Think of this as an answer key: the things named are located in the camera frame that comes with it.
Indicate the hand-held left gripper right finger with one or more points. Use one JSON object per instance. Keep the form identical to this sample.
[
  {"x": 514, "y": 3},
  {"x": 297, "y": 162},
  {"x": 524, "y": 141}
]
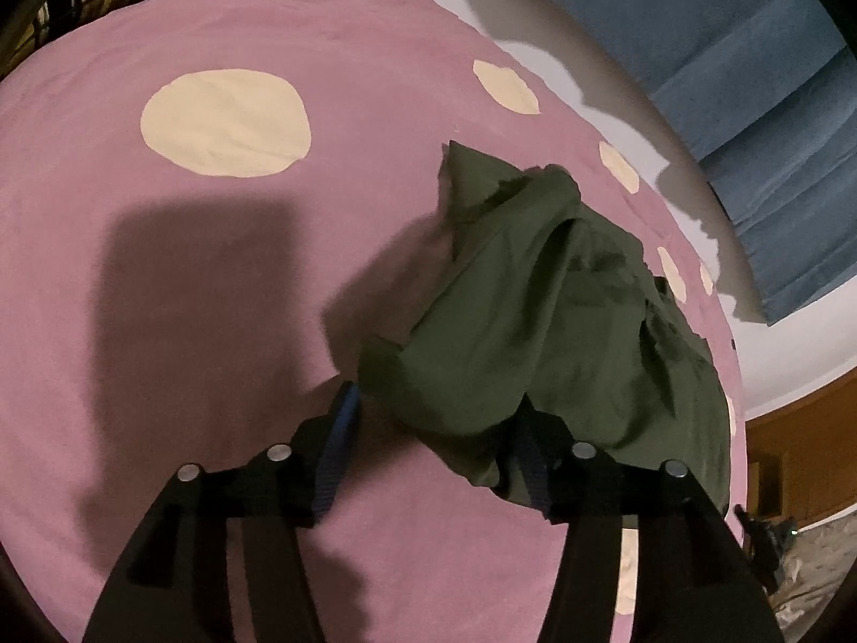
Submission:
[{"x": 535, "y": 469}]

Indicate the olive green jacket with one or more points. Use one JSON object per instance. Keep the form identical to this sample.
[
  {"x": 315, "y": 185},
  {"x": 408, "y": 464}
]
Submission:
[{"x": 535, "y": 308}]

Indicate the blue curtain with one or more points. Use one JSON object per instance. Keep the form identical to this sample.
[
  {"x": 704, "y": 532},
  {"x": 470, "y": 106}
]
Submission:
[{"x": 736, "y": 80}]

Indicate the brown wooden furniture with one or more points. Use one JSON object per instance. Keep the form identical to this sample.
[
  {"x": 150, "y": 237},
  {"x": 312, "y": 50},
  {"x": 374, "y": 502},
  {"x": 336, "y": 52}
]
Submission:
[{"x": 803, "y": 442}]

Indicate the pink bedsheet with cream dots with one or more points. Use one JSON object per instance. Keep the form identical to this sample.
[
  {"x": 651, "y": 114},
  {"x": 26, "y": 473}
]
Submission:
[{"x": 201, "y": 295}]

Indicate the grey patterned cloth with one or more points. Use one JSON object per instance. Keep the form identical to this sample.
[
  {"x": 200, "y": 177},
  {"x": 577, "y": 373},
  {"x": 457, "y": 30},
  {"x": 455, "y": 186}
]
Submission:
[{"x": 823, "y": 569}]

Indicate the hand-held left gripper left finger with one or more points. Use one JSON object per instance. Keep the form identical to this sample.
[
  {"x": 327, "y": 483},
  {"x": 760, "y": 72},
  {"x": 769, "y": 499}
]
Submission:
[{"x": 337, "y": 445}]

